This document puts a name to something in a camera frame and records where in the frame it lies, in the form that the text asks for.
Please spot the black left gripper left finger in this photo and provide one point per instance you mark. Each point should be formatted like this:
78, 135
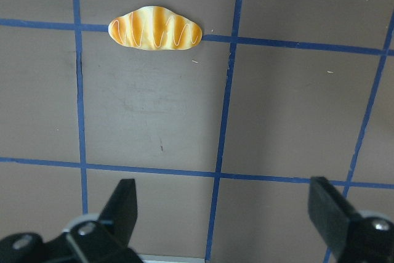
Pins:
106, 238

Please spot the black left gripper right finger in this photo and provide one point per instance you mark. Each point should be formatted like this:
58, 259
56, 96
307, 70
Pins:
350, 234

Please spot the toy bread loaf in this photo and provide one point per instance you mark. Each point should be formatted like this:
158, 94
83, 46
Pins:
155, 28

